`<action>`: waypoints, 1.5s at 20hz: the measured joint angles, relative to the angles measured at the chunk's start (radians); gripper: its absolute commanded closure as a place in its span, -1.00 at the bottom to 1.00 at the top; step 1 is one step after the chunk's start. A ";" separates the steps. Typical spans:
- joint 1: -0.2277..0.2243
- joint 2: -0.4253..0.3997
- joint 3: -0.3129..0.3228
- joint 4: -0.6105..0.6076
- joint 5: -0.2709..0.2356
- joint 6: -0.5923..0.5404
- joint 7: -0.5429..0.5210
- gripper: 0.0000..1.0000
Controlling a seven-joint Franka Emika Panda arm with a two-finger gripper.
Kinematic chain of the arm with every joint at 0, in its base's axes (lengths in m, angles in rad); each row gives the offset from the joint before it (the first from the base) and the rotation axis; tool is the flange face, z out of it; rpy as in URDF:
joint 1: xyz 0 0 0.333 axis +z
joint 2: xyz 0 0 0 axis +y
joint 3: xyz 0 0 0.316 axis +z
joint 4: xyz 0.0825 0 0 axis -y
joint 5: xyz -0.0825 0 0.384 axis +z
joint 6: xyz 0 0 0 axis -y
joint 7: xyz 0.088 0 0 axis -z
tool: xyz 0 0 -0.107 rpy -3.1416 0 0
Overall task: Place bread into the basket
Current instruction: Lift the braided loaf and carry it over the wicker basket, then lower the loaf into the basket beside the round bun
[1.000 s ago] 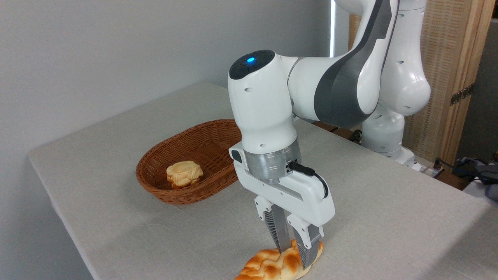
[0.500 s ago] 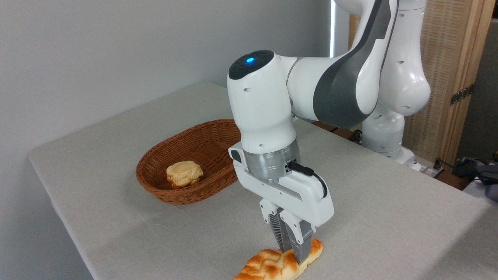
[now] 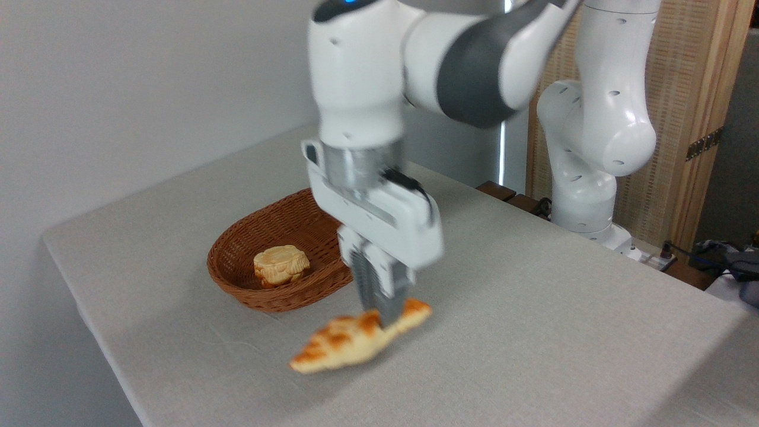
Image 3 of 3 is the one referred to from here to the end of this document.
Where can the small pale round bread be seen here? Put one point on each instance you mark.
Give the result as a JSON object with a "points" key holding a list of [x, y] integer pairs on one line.
{"points": [[281, 265]]}

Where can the metal screen hinge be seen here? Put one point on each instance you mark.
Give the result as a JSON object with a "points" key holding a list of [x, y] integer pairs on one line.
{"points": [[704, 144]]}

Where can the dark grey bag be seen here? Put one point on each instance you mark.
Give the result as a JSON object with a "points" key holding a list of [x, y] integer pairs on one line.
{"points": [[735, 267]]}

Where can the white power strip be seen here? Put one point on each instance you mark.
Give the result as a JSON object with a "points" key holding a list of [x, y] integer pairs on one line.
{"points": [[649, 256]]}

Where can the brown wicker oval basket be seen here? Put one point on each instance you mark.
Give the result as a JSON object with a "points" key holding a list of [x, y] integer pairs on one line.
{"points": [[237, 267]]}

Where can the grey tablecloth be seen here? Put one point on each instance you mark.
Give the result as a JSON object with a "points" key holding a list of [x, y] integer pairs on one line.
{"points": [[533, 332]]}

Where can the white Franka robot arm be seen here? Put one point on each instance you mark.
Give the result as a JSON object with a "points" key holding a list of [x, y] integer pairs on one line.
{"points": [[356, 77]]}

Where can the long braided golden bread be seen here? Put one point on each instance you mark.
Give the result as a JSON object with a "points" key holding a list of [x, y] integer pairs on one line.
{"points": [[347, 347]]}

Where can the dark brown wooden block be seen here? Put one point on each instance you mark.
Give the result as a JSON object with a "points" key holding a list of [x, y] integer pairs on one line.
{"points": [[497, 190], [525, 204]]}

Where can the reddish brown wooden board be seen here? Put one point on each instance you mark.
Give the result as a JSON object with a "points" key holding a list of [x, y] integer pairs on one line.
{"points": [[691, 276]]}

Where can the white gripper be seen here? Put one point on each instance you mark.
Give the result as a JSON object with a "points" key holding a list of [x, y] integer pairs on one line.
{"points": [[391, 228]]}

